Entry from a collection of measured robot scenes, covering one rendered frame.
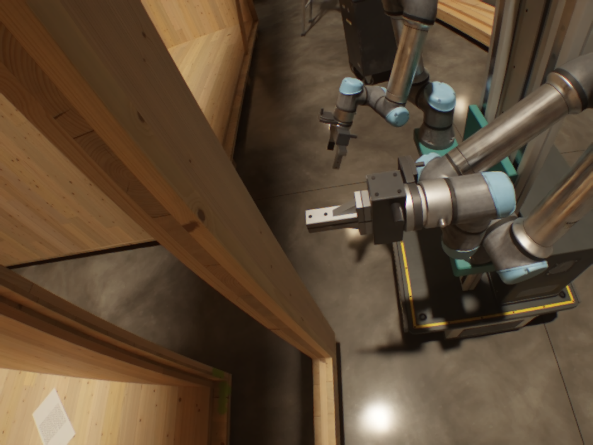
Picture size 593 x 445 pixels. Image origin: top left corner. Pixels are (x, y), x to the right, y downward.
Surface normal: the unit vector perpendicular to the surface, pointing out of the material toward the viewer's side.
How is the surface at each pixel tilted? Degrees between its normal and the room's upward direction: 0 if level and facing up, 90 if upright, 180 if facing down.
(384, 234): 92
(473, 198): 39
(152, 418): 0
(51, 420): 0
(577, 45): 90
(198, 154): 90
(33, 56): 92
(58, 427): 0
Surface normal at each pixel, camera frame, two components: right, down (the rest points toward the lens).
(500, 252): -0.98, -0.01
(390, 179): -0.24, -0.54
